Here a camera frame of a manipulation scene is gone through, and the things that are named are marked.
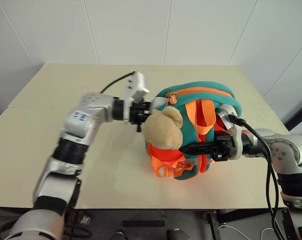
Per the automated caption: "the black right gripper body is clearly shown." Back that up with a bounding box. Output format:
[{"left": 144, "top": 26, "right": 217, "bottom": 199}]
[{"left": 214, "top": 133, "right": 238, "bottom": 162}]

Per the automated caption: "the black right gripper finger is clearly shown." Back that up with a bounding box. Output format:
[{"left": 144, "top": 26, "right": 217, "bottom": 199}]
[{"left": 179, "top": 141, "right": 218, "bottom": 156}]

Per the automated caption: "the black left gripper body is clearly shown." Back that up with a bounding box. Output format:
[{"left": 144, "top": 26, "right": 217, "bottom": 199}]
[{"left": 129, "top": 100, "right": 153, "bottom": 133}]

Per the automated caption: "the orange and teal backpack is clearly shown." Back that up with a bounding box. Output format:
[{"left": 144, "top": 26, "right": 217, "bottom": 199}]
[{"left": 143, "top": 81, "right": 243, "bottom": 180}]

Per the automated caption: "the beige plush toy charm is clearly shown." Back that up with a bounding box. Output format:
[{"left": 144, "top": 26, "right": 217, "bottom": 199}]
[{"left": 142, "top": 106, "right": 184, "bottom": 151}]

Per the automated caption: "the dark metal table leg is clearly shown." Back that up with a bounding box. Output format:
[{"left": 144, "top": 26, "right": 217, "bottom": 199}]
[{"left": 203, "top": 211, "right": 221, "bottom": 240}]

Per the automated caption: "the dark rounded shape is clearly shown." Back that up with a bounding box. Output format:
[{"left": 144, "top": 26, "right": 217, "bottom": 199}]
[
  {"left": 110, "top": 229, "right": 128, "bottom": 240},
  {"left": 166, "top": 228, "right": 189, "bottom": 240}
]

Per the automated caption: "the clear plastic connector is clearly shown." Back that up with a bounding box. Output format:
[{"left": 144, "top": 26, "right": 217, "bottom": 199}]
[{"left": 77, "top": 211, "right": 92, "bottom": 225}]

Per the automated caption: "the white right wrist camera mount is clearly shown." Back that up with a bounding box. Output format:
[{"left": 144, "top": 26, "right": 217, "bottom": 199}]
[{"left": 217, "top": 104, "right": 245, "bottom": 161}]

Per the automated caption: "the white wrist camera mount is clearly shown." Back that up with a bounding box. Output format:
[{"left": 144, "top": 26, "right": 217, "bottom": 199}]
[
  {"left": 217, "top": 104, "right": 245, "bottom": 161},
  {"left": 123, "top": 71, "right": 151, "bottom": 121}
]

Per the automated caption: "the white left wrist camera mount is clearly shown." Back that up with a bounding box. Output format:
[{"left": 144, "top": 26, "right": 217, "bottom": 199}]
[{"left": 123, "top": 71, "right": 151, "bottom": 121}]

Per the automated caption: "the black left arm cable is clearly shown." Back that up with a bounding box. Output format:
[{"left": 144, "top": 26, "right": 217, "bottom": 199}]
[{"left": 100, "top": 71, "right": 136, "bottom": 94}]

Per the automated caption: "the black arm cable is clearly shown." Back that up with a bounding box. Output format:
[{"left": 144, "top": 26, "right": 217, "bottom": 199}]
[
  {"left": 227, "top": 114, "right": 285, "bottom": 240},
  {"left": 100, "top": 71, "right": 136, "bottom": 94}
]

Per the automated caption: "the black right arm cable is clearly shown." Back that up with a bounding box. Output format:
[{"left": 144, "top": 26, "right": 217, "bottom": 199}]
[{"left": 227, "top": 114, "right": 285, "bottom": 240}]

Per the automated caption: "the black furniture frame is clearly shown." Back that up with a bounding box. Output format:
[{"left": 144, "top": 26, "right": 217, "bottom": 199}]
[{"left": 284, "top": 98, "right": 302, "bottom": 134}]

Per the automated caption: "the thin white cable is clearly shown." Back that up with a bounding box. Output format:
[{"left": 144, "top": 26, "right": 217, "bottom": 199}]
[{"left": 218, "top": 224, "right": 276, "bottom": 240}]

